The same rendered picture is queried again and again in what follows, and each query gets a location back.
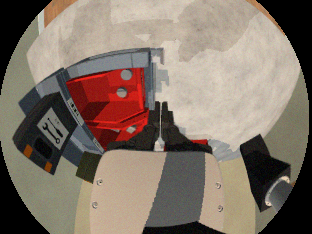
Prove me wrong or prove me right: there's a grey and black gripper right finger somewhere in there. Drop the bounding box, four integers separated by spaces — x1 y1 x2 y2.
161 101 213 154

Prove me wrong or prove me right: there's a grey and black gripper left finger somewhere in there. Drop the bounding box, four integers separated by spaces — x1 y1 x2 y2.
107 101 161 151

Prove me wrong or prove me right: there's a dark green case with orange latches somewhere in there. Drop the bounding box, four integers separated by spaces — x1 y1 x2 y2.
75 151 102 184

